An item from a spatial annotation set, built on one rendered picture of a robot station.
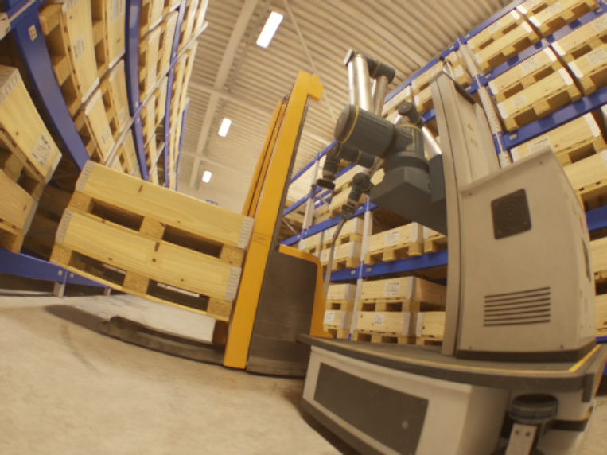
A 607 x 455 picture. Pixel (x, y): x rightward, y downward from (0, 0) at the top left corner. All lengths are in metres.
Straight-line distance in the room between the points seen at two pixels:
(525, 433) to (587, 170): 1.81
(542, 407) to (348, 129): 1.17
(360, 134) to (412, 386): 1.00
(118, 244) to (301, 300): 1.22
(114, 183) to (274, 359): 1.50
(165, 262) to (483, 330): 1.53
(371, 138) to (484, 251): 0.72
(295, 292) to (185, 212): 0.87
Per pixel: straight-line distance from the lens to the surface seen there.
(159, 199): 1.69
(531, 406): 0.58
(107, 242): 1.67
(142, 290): 1.61
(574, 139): 2.29
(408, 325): 2.46
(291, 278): 1.76
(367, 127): 1.23
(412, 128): 1.41
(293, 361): 1.81
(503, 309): 0.76
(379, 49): 8.47
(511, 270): 0.76
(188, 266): 1.60
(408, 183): 1.11
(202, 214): 1.67
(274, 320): 1.71
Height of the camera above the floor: 0.42
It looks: 20 degrees up
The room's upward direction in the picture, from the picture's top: 11 degrees clockwise
